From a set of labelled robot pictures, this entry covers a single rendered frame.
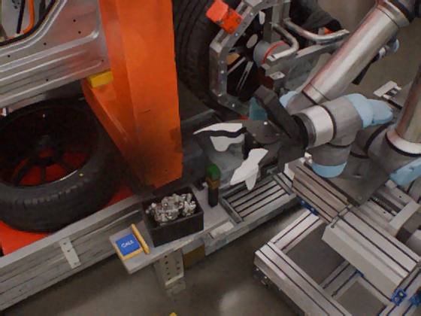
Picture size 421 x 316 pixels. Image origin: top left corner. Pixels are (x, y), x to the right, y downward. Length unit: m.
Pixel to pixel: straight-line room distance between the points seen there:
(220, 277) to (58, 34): 1.26
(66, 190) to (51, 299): 0.58
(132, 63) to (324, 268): 1.14
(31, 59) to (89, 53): 0.23
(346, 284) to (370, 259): 0.54
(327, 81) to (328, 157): 0.17
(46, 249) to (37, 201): 0.19
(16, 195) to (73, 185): 0.23
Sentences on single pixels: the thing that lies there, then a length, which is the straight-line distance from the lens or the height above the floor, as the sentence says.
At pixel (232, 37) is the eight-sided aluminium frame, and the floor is 1.00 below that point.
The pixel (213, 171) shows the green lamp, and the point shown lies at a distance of 1.46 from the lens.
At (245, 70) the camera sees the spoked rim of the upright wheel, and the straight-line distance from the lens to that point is 1.78.
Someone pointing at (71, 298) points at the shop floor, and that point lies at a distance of 2.02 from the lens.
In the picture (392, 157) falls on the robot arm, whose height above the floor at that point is 1.02.
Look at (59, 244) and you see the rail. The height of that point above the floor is 0.36.
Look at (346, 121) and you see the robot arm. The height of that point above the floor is 1.24.
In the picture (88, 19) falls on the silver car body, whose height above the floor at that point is 0.99.
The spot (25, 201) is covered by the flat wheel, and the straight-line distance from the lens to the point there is 1.74.
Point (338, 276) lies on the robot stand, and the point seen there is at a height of 0.23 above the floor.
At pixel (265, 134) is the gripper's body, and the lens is 0.75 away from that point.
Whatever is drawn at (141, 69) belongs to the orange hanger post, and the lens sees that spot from 1.24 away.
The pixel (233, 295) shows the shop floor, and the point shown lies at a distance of 1.93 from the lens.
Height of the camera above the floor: 1.75
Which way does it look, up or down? 47 degrees down
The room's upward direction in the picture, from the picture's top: straight up
